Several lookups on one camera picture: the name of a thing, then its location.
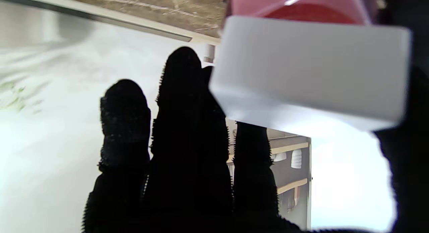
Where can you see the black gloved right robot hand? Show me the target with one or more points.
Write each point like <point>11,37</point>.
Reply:
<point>187,159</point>

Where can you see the wooden wall shelf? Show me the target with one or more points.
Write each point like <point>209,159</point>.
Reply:
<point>288,148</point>

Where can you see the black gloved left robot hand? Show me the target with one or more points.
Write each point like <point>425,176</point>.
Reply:
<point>409,12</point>

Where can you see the white square bottle cap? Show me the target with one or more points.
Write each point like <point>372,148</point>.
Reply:
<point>308,69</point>

